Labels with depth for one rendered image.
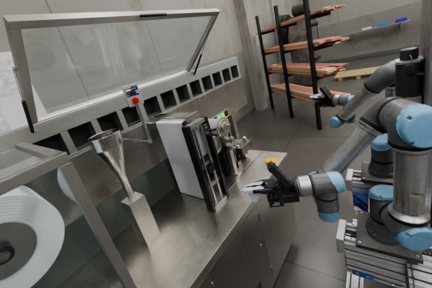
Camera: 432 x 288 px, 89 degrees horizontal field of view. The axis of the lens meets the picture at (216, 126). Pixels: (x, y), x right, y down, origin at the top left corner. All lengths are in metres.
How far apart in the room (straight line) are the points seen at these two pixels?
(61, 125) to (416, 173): 1.45
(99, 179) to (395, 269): 1.49
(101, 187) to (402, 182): 1.36
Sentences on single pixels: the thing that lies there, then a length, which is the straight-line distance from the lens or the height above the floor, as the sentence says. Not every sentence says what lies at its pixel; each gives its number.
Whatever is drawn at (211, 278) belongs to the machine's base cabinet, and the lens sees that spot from 1.27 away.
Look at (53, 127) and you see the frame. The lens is 1.31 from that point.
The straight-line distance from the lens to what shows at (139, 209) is 1.25.
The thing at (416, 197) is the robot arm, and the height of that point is 1.15.
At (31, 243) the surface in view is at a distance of 0.79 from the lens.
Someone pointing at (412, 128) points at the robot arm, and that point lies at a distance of 0.84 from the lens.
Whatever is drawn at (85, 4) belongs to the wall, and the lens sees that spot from 3.26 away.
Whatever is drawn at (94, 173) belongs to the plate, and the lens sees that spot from 1.39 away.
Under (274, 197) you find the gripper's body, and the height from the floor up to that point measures 1.20.
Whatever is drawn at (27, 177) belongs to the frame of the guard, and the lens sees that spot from 0.73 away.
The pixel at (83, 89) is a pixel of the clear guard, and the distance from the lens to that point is 1.29.
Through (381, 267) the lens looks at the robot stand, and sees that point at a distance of 1.41.
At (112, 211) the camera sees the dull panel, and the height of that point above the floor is 1.05.
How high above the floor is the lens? 1.75
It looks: 18 degrees down
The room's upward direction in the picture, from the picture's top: 15 degrees counter-clockwise
